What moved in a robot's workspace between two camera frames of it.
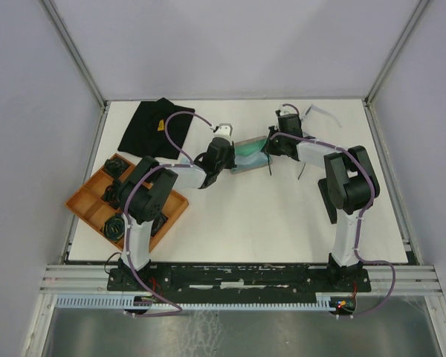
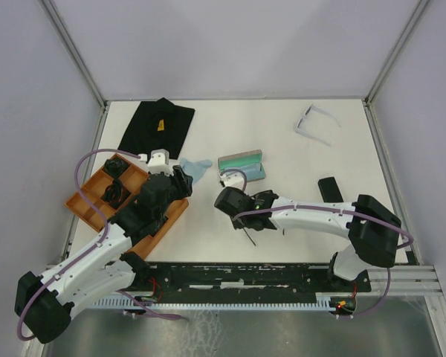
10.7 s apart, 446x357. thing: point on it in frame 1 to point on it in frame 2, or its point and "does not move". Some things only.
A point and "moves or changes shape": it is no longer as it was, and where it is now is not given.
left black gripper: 231,163 to 184,186
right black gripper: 268,146 to 242,193
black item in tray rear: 115,166 does not move
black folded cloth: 144,132 does not move
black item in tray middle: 113,193 does not move
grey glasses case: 248,155 moves or changes shape
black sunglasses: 268,162 to 257,222
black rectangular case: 325,193 does not move
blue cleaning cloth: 250,161 to 253,172
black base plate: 241,282 does not move
